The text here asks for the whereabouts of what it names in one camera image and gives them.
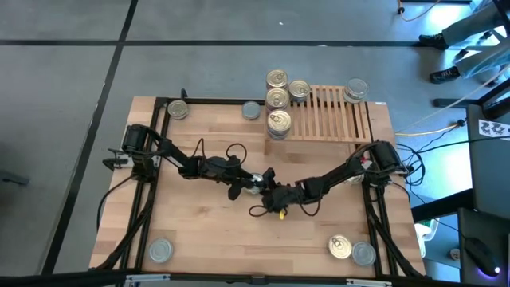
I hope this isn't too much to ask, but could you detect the dark grey floor object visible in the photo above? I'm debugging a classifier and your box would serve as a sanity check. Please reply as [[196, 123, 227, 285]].
[[0, 168, 31, 187]]

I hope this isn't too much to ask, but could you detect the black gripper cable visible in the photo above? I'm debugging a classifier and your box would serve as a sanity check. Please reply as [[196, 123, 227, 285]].
[[193, 137, 249, 168], [249, 195, 324, 218]]

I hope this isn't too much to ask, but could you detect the silver rail bracket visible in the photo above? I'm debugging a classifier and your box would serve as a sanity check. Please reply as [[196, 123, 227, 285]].
[[345, 277, 394, 287], [124, 273, 171, 287]]

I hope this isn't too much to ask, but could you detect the white rope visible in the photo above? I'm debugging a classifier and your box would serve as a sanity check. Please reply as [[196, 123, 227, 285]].
[[394, 63, 510, 135]]

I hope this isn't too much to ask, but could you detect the black metal table frame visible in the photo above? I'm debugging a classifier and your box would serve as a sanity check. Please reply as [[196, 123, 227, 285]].
[[92, 96, 426, 280]]

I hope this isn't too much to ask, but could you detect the black desk leg beam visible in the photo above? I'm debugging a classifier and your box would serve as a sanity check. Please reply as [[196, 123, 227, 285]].
[[410, 187, 476, 222], [433, 77, 510, 120]]

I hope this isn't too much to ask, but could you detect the wooden slatted shelf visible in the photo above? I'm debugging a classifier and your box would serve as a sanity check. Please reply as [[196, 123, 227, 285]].
[[264, 82, 375, 156]]

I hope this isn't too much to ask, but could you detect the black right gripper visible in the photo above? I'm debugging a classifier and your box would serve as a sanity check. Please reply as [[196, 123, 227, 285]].
[[257, 167, 310, 212]]

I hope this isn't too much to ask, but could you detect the black computer mouse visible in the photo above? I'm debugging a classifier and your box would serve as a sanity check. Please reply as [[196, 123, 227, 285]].
[[463, 236, 501, 278]]

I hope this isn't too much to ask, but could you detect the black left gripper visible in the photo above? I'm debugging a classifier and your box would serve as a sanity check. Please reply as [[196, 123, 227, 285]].
[[206, 156, 254, 201]]

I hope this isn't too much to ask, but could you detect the black left base cable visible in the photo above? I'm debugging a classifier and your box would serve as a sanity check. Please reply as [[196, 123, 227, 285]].
[[96, 175, 135, 234]]

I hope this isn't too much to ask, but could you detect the black tangled cable bundle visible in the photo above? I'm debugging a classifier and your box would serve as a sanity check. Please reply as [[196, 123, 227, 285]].
[[396, 143, 430, 208]]

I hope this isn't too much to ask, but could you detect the person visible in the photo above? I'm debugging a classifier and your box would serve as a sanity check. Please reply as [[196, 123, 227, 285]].
[[418, 0, 510, 83]]

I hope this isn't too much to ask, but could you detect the person's shoe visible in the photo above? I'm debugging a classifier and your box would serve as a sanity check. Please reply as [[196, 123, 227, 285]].
[[418, 33, 450, 51], [429, 65, 461, 83]]

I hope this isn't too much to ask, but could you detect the white printed paper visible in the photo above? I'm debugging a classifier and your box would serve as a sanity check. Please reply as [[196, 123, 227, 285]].
[[477, 118, 510, 141]]

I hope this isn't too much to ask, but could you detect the orange floor cable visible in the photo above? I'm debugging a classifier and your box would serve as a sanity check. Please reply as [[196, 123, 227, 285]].
[[398, 0, 441, 23]]

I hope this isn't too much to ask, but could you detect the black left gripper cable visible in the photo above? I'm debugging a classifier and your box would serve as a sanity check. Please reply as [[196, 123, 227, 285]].
[[193, 137, 249, 168]]

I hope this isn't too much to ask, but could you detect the long black cable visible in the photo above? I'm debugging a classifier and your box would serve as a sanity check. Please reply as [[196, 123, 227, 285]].
[[414, 135, 510, 155]]

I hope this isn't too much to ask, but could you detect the dark grey desk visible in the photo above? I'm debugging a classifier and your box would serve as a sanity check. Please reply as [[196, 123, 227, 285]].
[[457, 206, 510, 286], [465, 102, 510, 218]]

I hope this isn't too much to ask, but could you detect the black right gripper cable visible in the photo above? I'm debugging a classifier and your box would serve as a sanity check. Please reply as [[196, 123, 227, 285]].
[[249, 195, 324, 218]]

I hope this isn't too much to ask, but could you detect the white green bag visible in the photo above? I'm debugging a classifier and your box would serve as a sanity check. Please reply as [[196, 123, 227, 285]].
[[414, 218, 440, 259]]

